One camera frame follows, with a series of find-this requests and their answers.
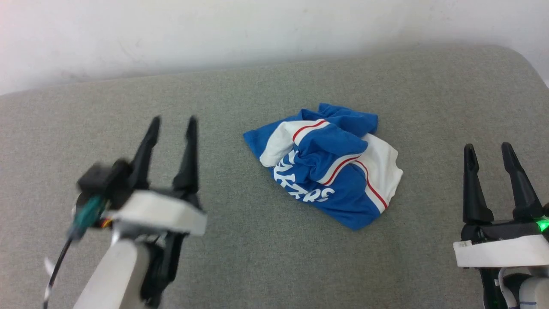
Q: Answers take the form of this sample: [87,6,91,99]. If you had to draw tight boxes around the green cable connector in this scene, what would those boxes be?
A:
[70,195,106,239]

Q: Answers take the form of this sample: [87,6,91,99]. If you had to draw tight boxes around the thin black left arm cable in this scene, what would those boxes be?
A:
[42,234,76,309]

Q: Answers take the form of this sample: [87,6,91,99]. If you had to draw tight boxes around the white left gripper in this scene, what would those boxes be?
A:
[105,116,208,237]

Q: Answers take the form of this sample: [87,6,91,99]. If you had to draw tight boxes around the blue white Lakers jersey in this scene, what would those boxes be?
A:
[243,103,404,231]

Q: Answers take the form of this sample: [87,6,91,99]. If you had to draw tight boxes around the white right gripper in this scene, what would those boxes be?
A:
[453,142,549,269]

